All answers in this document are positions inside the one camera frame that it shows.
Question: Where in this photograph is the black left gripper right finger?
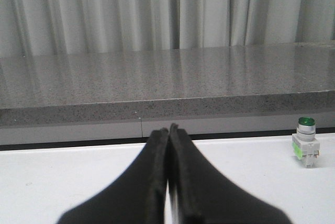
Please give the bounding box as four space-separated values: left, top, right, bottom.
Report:
169 124 290 223

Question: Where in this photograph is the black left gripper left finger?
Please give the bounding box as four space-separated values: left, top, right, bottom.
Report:
59 128 169 223

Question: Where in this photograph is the grey stone counter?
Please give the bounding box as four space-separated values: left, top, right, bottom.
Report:
1 42 334 145

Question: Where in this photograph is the grey curtain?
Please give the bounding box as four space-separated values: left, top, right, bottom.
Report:
1 0 334 57

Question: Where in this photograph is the green pushbutton switch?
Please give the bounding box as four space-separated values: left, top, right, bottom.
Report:
292 117 320 168

